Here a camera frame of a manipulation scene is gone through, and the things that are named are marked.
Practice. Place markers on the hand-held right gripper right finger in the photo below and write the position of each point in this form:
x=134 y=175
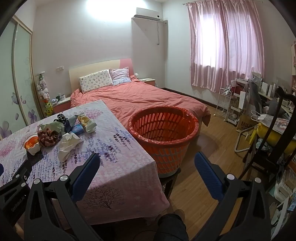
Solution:
x=208 y=177

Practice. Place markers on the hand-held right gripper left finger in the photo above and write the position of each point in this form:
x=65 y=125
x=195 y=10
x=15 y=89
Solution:
x=85 y=177

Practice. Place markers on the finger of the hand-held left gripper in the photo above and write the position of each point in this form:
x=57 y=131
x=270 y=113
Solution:
x=1 y=168
x=22 y=172

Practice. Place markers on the brown plaid scrunchie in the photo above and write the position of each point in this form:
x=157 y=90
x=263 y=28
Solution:
x=48 y=138

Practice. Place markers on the orange plastic laundry basket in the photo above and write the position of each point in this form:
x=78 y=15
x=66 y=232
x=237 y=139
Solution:
x=166 y=162

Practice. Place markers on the blue white tissue packet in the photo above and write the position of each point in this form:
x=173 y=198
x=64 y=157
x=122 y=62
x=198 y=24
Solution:
x=77 y=129

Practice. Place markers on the white plastic wrapper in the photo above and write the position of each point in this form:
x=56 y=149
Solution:
x=91 y=127

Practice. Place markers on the light green cloth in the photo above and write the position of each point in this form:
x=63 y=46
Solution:
x=52 y=127

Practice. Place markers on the yellow snack wrapper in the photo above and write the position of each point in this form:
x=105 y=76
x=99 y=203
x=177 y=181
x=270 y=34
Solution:
x=83 y=120

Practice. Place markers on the floral printed tablecloth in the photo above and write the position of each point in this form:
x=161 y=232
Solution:
x=111 y=148

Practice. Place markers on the dark wooden stool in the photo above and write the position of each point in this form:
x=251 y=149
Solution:
x=170 y=183

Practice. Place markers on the person's leg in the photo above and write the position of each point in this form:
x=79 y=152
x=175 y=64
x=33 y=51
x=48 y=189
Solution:
x=172 y=228

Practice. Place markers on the brown paper bag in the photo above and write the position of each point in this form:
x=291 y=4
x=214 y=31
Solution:
x=245 y=124

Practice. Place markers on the yellow green plush toy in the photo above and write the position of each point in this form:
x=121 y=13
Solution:
x=49 y=109

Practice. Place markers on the white shelf trolley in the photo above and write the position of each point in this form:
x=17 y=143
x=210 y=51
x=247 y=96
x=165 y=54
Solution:
x=233 y=109

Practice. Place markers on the yellow cushion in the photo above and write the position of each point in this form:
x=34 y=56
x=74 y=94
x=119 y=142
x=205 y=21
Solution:
x=268 y=134

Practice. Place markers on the pink white nightstand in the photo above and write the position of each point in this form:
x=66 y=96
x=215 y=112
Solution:
x=61 y=106
x=148 y=81

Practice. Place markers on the pile of packaged goods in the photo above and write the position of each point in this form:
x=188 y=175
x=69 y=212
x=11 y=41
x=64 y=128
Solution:
x=283 y=192

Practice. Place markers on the white paper bag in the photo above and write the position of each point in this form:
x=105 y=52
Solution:
x=244 y=99

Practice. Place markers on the wardrobe with flower print doors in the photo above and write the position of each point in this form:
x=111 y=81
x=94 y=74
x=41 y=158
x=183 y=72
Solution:
x=20 y=81

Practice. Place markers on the grey hanging garment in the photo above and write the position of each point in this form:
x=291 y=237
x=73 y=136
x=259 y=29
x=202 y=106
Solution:
x=255 y=99

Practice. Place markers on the printed magazine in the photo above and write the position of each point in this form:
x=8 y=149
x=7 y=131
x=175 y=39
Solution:
x=284 y=126

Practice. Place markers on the white floral pillow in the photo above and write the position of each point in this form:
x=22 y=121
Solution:
x=96 y=81

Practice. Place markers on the salmon duvet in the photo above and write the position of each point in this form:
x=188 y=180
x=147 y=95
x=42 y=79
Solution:
x=143 y=99

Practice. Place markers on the cluttered white desk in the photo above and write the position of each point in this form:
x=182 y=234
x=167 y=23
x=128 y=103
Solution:
x=266 y=94

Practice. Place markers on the pink striped pillow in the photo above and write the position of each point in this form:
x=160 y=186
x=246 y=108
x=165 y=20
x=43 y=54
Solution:
x=120 y=75

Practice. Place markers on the cream pink bed headboard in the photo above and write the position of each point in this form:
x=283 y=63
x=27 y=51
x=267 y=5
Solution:
x=97 y=66

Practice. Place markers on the dark wooden chair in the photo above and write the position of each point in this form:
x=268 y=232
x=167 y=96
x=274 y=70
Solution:
x=284 y=94

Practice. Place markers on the pink curtain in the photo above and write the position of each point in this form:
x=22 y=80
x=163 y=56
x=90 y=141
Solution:
x=226 y=46

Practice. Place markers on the pink white bookshelf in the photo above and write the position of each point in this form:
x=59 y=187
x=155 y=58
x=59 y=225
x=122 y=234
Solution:
x=293 y=58

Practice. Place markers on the white air conditioner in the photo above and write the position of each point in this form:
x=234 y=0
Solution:
x=148 y=14

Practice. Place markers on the curtain rod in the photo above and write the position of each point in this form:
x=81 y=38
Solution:
x=188 y=2

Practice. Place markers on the white tubular frame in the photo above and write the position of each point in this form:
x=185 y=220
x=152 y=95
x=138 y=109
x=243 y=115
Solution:
x=238 y=141

